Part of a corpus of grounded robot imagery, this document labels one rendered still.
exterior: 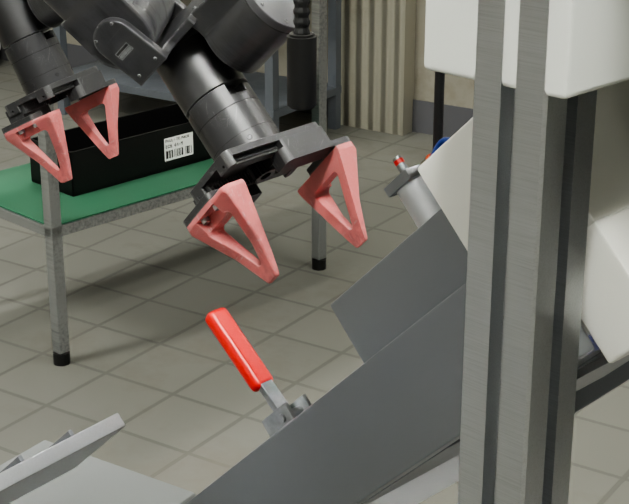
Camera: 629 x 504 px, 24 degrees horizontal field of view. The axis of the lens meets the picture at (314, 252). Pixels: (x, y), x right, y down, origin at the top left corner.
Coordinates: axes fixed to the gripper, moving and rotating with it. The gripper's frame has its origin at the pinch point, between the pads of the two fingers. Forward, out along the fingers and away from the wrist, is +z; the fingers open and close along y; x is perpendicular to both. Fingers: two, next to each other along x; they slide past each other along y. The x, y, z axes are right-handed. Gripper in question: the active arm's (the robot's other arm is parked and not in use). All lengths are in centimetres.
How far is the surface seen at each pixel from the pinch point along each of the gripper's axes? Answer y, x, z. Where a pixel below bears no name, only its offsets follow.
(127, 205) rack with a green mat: 123, 186, -82
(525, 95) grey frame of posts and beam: -25, -45, 10
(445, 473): 31, 36, 18
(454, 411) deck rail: -21.3, -26.7, 18.6
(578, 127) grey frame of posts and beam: -22, -44, 12
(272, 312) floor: 157, 203, -48
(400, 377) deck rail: -21.3, -24.5, 15.4
